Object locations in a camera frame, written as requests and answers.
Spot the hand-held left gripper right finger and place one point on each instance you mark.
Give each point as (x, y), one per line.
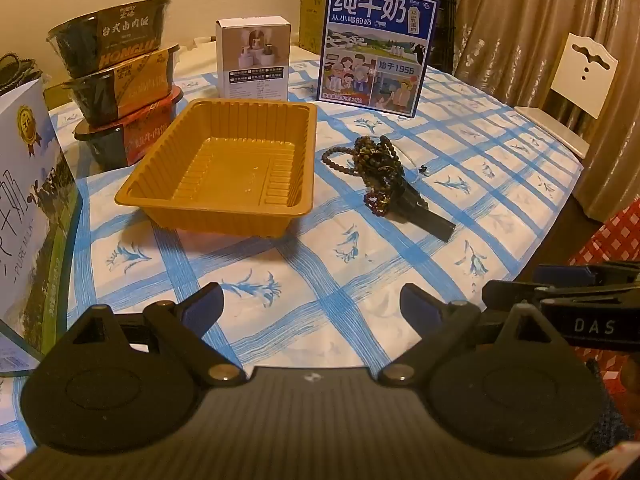
(417, 307)

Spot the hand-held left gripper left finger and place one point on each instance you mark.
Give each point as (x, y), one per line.
(207, 305)

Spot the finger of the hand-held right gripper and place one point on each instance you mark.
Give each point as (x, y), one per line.
(565, 276)
(510, 294)

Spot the yellow plastic tray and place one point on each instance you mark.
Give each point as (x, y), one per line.
(225, 170)

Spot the red checked cloth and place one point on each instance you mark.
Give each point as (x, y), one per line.
(620, 235)

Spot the blue checked tablecloth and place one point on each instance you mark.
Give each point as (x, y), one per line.
(300, 260)

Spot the red instant meal bowl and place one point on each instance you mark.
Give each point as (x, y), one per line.
(145, 135)

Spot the white wooden chair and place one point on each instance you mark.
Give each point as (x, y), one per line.
(585, 80)

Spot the white green milk carton box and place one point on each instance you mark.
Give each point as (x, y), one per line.
(30, 210)

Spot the brown instant meal bowl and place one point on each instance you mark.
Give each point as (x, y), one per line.
(125, 90)

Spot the small white cardboard box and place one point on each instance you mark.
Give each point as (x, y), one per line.
(252, 60)

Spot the pale foam puzzle mat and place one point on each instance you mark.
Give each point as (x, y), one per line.
(200, 45)

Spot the blue milk carton box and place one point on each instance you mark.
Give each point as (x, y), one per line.
(375, 50)

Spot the beige curtain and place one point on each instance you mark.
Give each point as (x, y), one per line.
(525, 0)

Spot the black storage rack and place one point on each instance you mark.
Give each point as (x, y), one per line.
(442, 20)

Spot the black instant meal bowl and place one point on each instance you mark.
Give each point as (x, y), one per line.
(105, 35)

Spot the brown cardboard box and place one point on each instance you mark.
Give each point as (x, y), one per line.
(310, 15)

